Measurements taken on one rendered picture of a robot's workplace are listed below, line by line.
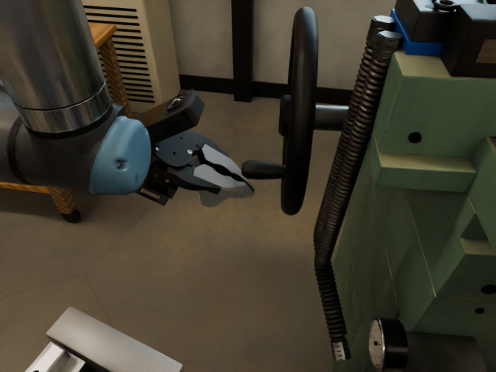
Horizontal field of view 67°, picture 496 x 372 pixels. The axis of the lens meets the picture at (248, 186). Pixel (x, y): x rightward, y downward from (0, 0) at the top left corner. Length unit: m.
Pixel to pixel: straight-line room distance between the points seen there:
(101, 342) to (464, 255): 0.37
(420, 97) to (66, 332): 0.40
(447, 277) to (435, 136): 0.17
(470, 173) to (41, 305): 1.28
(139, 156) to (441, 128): 0.29
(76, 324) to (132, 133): 0.19
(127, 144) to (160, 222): 1.16
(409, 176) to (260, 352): 0.88
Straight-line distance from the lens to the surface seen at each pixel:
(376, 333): 0.53
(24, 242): 1.63
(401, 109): 0.39
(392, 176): 0.41
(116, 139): 0.35
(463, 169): 0.43
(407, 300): 0.61
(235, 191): 0.49
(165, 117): 0.44
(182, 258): 1.38
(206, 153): 0.50
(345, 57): 2.05
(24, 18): 0.30
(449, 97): 0.40
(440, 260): 0.51
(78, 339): 0.41
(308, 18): 0.49
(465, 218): 0.45
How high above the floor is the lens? 1.12
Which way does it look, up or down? 44 degrees down
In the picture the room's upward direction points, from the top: straight up
